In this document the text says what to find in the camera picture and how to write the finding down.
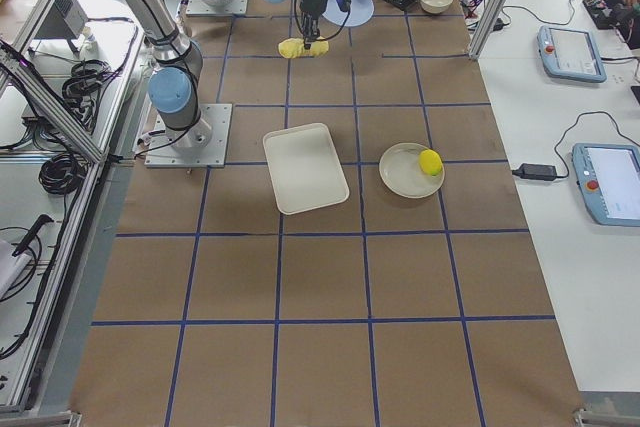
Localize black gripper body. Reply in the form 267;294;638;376
299;0;328;33

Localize blue plate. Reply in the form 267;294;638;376
323;0;374;27

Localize yellow bread loaf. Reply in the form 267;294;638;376
278;38;329;59

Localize cream round plate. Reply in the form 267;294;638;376
379;143;445;199

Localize white rectangular tray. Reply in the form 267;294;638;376
263;123;350;215

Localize yellow lemon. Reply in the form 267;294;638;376
418;149;443;176

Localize far blue teach pendant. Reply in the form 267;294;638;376
537;25;607;83

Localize blue teach pendant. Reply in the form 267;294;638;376
571;143;639;227
537;25;607;83

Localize grey control box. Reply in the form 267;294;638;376
34;0;88;44

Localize black power adapter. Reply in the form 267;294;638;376
512;163;558;181

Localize brown paper table mat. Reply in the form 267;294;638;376
70;0;581;426

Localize near blue teach pendant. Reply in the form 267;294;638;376
571;143;639;227

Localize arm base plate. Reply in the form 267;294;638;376
186;0;248;17
144;103;232;168

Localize coiled black cables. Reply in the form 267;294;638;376
38;151;85;196

